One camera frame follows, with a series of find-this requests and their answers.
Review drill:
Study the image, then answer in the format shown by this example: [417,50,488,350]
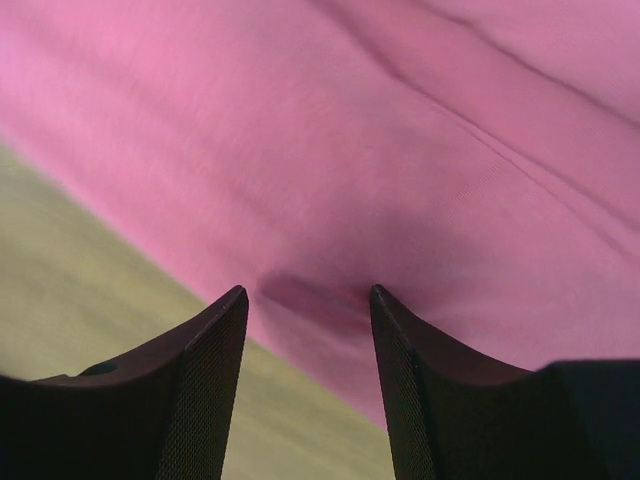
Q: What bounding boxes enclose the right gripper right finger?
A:
[369,285,639,479]

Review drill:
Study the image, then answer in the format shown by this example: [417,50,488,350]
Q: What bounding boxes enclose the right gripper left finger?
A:
[1,286,248,479]

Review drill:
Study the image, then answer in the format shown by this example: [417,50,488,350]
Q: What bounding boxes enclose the pink t shirt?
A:
[1,1,639,425]

